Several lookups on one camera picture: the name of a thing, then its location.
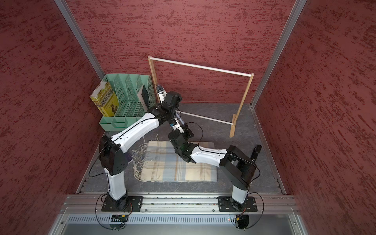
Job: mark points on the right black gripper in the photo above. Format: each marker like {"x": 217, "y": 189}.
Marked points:
{"x": 187, "y": 130}

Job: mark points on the plaid beige blue scarf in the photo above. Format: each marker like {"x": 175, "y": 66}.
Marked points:
{"x": 156, "y": 161}

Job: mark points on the wooden clothes rack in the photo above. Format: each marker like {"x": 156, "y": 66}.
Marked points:
{"x": 235, "y": 117}

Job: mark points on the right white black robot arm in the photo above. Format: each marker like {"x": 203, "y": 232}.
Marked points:
{"x": 237, "y": 166}

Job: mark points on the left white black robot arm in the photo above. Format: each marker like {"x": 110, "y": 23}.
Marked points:
{"x": 113, "y": 151}

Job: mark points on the dark thin book in organizer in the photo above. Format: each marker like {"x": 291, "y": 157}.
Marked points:
{"x": 143, "y": 97}

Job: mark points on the green plastic file organizer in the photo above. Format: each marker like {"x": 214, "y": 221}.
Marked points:
{"x": 126, "y": 87}

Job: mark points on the yellow book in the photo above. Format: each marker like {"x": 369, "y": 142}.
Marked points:
{"x": 105, "y": 99}

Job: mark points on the black handheld device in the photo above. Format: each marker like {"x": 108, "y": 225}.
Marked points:
{"x": 256, "y": 152}

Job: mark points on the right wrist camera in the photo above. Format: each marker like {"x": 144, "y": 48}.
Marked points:
{"x": 177, "y": 124}

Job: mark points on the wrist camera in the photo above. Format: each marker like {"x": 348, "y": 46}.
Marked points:
{"x": 177, "y": 124}
{"x": 161, "y": 93}

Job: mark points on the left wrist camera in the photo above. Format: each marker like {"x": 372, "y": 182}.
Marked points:
{"x": 161, "y": 93}

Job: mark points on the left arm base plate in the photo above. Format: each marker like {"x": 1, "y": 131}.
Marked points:
{"x": 124, "y": 204}

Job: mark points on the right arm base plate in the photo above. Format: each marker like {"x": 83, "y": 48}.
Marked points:
{"x": 238, "y": 204}

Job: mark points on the aluminium rail frame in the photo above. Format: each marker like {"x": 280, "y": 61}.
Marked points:
{"x": 179, "y": 214}

